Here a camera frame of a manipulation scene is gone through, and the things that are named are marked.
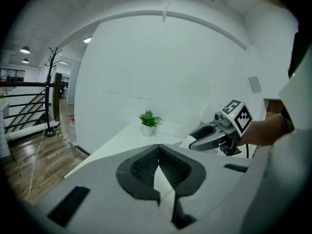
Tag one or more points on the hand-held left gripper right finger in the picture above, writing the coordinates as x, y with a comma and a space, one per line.
214, 179

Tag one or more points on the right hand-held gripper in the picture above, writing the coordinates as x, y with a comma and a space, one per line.
242, 119

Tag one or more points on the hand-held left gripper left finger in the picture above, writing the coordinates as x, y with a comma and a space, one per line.
107, 179

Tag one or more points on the person's right forearm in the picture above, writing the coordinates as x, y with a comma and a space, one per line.
263, 133

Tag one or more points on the white table lamp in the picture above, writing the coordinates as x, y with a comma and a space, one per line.
209, 111

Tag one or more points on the yellow black floor tape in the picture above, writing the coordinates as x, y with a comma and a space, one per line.
70, 142

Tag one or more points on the clear plastic water bottle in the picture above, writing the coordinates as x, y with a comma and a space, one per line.
73, 130

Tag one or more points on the green potted plant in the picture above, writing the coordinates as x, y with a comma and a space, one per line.
149, 119

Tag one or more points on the black coat rack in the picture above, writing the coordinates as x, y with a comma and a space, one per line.
50, 82

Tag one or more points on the person's black clothing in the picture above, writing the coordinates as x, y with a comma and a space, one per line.
301, 55

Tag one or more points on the black stair railing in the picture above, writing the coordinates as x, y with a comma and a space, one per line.
24, 83

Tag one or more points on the white ceiling conduit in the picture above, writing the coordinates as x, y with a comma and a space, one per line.
167, 4

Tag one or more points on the rectangular ceiling light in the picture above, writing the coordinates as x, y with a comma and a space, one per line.
87, 40

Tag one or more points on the black pendant lamp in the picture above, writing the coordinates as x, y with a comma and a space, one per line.
25, 50
25, 61

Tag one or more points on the grey wall panel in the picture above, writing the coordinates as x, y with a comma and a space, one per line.
254, 84

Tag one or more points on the brown wooden post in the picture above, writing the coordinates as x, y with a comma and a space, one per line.
57, 94

